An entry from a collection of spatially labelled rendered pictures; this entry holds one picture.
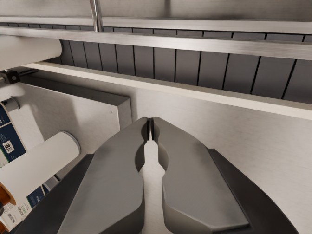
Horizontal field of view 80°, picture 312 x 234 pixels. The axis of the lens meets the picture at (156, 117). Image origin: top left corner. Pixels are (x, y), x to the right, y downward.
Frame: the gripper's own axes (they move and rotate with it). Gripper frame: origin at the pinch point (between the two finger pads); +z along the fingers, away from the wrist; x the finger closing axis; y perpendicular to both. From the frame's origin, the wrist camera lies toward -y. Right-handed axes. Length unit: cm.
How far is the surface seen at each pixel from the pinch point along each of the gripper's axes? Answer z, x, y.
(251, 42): 6.3, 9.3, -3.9
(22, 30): 23.0, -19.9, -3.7
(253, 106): 9.4, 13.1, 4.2
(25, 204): 35, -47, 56
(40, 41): 27.1, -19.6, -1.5
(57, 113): 35.5, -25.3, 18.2
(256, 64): 12.9, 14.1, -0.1
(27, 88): 41, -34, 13
